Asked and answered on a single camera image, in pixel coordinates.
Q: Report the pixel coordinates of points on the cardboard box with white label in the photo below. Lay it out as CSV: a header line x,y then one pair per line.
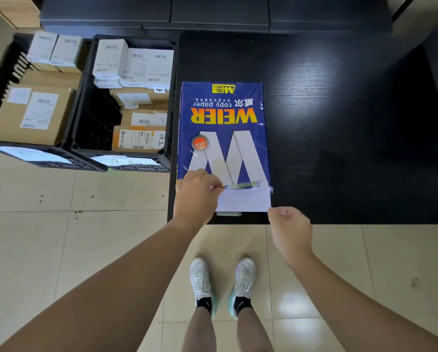
x,y
143,117
138,97

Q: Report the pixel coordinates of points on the cardboard box with yellow label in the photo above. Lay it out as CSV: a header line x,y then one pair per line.
x,y
138,139

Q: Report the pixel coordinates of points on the small white box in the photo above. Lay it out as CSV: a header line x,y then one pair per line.
x,y
42,47
66,51

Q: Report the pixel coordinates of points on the person's right hand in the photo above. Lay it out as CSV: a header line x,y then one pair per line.
x,y
292,234

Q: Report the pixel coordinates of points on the black cabinet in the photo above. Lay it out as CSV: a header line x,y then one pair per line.
x,y
219,12

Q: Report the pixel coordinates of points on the tall white box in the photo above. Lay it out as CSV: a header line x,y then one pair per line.
x,y
110,58

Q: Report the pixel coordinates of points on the thin white box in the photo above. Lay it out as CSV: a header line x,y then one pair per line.
x,y
107,83

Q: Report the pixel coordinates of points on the person's right fingers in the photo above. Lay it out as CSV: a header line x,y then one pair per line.
x,y
281,211

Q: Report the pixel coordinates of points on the person's leg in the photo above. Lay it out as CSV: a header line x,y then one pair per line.
x,y
200,333
253,333

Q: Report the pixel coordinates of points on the yellow-green utility knife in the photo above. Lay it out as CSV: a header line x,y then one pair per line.
x,y
242,185

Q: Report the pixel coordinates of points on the white left shoe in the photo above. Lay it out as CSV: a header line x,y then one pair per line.
x,y
201,282

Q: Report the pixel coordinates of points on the large labelled cardboard box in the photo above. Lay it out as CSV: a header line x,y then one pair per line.
x,y
6,120

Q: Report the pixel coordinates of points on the blue copy paper ream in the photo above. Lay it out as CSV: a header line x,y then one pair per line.
x,y
222,135

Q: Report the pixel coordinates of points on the person's left hand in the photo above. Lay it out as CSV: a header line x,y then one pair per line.
x,y
193,201

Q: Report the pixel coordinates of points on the person's left fingers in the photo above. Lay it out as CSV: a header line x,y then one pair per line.
x,y
209,179

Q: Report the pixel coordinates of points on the white paper crate label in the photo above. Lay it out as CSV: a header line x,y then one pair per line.
x,y
125,160
30,154

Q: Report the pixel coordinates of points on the person's right forearm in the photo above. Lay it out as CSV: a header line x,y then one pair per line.
x,y
350,307

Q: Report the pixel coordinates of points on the wide white box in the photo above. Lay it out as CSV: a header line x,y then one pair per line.
x,y
149,67

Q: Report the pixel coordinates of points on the light cardboard box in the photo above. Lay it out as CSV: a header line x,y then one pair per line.
x,y
13,9

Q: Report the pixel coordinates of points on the person's left forearm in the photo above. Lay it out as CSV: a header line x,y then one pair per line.
x,y
123,289

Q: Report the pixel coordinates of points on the white shoe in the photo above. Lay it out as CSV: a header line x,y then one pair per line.
x,y
201,282
243,282

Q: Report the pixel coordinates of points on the black left sock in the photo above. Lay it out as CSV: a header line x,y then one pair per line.
x,y
204,304

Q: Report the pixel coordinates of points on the white right shoe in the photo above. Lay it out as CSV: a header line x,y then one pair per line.
x,y
243,282

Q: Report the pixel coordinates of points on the black right sock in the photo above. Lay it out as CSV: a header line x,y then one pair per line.
x,y
243,304

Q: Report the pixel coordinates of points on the black sock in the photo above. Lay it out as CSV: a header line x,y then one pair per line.
x,y
204,304
243,304

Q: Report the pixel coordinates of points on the person's right leg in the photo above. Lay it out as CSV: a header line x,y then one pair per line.
x,y
253,333

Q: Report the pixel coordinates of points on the flat plain cardboard box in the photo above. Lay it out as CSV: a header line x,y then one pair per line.
x,y
52,78

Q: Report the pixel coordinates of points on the person's left leg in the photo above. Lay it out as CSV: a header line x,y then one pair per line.
x,y
200,333

